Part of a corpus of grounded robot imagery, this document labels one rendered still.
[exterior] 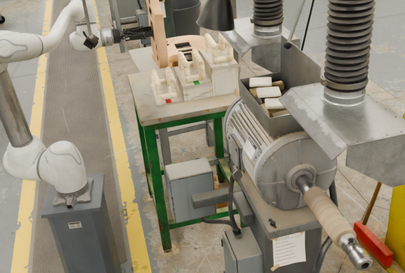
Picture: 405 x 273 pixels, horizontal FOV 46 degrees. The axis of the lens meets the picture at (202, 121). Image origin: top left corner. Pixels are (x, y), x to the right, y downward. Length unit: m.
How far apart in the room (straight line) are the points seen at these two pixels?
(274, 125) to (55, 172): 1.22
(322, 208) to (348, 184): 2.21
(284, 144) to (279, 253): 0.43
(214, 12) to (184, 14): 3.29
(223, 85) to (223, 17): 0.98
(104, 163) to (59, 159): 1.64
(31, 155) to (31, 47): 0.55
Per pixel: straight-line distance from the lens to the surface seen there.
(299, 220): 1.48
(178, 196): 1.71
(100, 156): 3.96
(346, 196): 3.39
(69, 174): 2.27
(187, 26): 4.98
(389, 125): 1.14
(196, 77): 2.55
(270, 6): 1.63
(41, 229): 3.40
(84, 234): 2.42
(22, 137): 2.31
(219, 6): 1.64
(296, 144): 1.37
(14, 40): 1.99
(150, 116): 2.47
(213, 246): 3.00
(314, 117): 1.16
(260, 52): 1.61
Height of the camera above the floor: 2.11
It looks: 30 degrees down
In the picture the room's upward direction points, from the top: 5 degrees counter-clockwise
